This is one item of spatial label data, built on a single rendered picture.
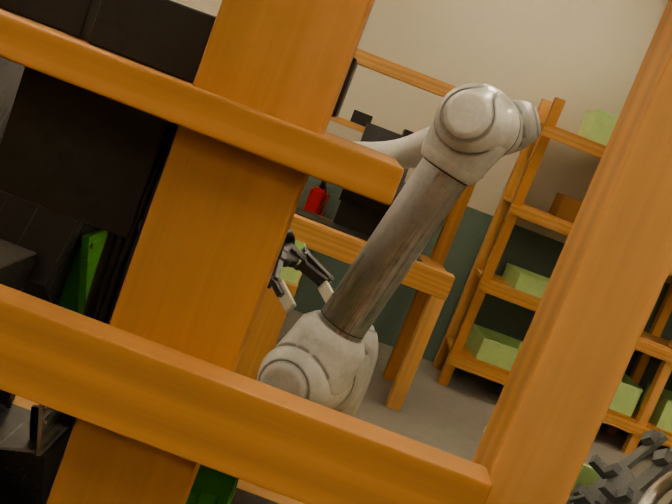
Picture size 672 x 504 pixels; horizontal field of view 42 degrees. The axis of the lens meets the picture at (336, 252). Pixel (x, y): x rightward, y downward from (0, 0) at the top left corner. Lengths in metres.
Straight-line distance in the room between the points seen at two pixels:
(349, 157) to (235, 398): 0.27
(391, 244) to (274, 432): 0.82
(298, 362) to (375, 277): 0.22
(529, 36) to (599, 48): 0.53
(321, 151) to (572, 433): 0.40
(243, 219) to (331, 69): 0.18
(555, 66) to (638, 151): 6.06
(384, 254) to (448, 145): 0.24
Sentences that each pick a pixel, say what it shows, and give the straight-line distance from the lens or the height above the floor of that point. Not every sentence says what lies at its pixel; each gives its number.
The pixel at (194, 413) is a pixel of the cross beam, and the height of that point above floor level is 1.23.
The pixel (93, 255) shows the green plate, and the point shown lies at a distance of 1.35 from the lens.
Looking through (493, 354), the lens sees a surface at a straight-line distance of 6.57.
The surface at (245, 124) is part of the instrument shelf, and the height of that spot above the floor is 1.52.
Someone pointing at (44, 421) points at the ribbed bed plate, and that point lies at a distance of 1.31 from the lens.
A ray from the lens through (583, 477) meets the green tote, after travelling 2.41.
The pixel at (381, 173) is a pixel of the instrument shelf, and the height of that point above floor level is 1.53.
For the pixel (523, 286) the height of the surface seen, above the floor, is 0.88.
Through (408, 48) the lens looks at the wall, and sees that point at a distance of 6.85.
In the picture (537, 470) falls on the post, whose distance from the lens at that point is 0.99.
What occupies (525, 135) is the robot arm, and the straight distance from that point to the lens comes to 1.81.
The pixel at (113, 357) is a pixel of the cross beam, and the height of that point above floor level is 1.26.
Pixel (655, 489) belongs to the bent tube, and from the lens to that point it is 1.97.
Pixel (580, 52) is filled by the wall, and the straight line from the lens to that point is 7.04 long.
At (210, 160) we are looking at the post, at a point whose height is 1.48.
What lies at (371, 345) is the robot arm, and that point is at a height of 1.13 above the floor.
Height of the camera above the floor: 1.57
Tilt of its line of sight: 8 degrees down
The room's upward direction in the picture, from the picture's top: 21 degrees clockwise
